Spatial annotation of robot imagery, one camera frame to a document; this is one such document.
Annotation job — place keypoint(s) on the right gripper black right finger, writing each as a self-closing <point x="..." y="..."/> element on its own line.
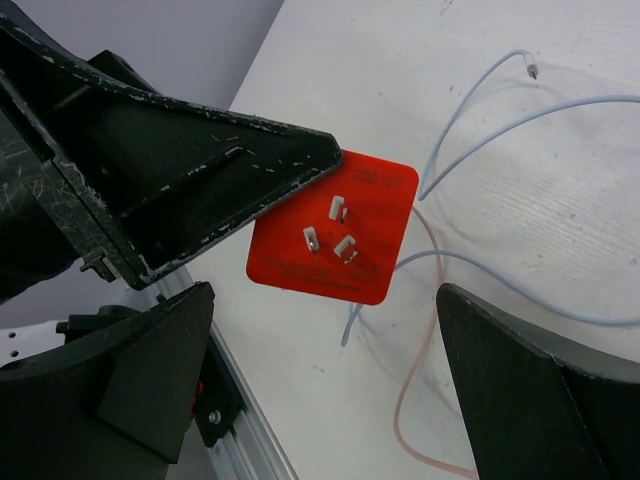
<point x="535" y="404"/>

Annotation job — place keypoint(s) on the red cube socket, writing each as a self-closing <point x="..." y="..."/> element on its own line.
<point x="339" y="237"/>

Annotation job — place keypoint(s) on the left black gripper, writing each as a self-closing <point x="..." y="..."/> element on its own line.
<point x="98" y="165"/>

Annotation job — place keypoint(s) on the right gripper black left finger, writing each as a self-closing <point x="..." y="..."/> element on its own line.
<point x="114" y="404"/>

